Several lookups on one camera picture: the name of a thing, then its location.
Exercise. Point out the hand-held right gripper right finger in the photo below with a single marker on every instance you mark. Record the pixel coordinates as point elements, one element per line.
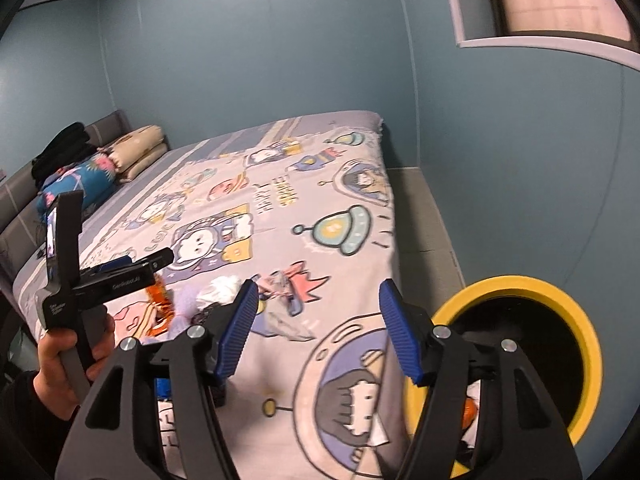
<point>400,335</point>

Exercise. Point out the clear plastic wrapper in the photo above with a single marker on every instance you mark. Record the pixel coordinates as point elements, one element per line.
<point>287,310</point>

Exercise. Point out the bed with cartoon bedsheet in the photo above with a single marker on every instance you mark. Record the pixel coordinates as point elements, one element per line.
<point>325,185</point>

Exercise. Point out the yellow round waste bin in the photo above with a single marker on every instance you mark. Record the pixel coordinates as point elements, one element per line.
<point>575,320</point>

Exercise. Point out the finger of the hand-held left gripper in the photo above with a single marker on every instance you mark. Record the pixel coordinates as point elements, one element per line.
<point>157,260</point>
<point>114,263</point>

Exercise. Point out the person's left forearm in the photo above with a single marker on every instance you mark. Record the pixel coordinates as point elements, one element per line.
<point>30,435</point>

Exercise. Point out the pale purple fuzzy wad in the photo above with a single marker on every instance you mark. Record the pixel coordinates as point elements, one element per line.
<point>186,300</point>

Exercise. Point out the blue floral pillow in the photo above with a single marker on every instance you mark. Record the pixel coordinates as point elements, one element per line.
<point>85,180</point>

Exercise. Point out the small white paper scrap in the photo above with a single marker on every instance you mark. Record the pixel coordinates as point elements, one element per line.
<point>474,390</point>

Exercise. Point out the blue crumpled wad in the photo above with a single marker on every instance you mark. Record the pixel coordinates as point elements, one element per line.
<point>163,389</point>

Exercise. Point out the orange foil wrapper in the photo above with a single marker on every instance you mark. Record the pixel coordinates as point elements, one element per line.
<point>468,410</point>

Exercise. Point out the white tissue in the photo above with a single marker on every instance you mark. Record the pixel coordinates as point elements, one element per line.
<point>220,290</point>

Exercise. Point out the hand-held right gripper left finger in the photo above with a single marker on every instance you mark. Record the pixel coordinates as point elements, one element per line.
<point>239,332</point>

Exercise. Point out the black folded cloth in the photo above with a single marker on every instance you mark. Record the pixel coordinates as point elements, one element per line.
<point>65,152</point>

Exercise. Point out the orange striped wrapper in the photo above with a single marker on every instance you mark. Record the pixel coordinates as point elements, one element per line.
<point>161,305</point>

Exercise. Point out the person's left hand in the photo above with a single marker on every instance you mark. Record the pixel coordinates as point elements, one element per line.
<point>52,375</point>

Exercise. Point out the black printed wrapper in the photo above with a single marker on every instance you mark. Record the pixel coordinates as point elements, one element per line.
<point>204,316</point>

